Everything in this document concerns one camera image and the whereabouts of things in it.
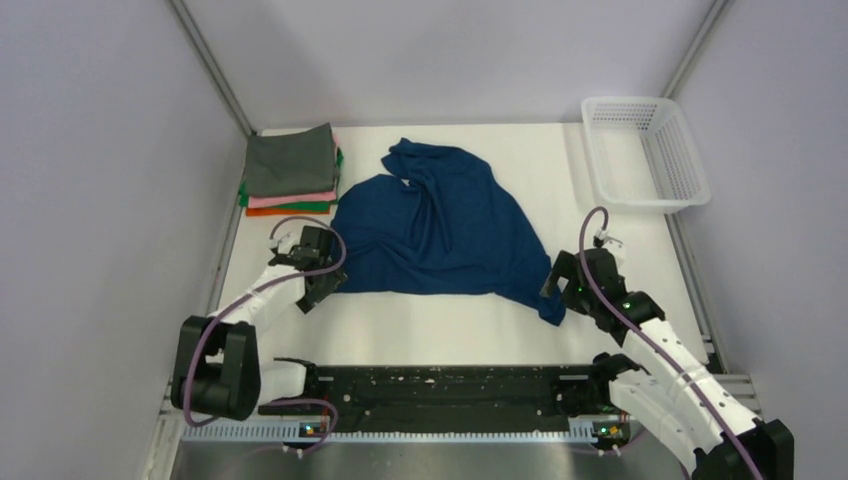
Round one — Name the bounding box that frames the dark blue t shirt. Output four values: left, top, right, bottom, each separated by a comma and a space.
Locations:
331, 138, 566, 326

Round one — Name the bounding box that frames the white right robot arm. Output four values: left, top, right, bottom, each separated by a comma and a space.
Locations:
542, 248, 795, 479

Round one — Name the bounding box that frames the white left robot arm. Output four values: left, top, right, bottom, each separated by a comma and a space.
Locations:
170, 219, 347, 427

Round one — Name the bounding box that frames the folded pink t shirt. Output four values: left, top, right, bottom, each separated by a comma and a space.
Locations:
246, 135, 340, 211

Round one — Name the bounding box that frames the folded orange t shirt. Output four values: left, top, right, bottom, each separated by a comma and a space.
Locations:
245, 207, 331, 217

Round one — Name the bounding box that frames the folded grey t shirt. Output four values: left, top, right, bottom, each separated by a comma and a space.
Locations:
243, 122, 340, 199

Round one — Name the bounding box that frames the white perforated plastic basket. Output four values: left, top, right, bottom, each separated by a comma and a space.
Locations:
581, 96, 712, 215

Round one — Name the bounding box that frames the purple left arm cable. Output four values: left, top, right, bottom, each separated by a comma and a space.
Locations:
182, 215, 349, 458

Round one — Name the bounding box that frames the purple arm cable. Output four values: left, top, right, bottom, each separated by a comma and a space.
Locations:
577, 205, 770, 480
182, 215, 349, 458

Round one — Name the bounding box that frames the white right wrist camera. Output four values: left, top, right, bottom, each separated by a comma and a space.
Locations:
592, 228, 625, 253

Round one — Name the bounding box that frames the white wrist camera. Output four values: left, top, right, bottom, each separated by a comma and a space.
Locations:
592, 228, 625, 253
270, 232, 299, 263

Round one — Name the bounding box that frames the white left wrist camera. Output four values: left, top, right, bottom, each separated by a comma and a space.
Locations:
270, 232, 299, 263

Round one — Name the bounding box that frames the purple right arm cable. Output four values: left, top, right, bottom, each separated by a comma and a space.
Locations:
577, 205, 770, 480

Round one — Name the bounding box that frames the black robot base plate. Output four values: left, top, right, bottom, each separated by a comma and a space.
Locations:
258, 355, 670, 435

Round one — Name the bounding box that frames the white slotted cable duct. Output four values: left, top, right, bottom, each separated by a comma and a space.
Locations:
180, 419, 626, 444

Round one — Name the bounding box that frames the left aluminium frame post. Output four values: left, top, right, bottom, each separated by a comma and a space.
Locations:
167, 0, 255, 137

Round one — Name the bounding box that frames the aluminium frame post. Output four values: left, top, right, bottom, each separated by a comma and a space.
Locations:
167, 0, 255, 137
662, 0, 735, 100

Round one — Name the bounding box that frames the right aluminium frame post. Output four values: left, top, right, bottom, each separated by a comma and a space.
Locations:
662, 0, 735, 100

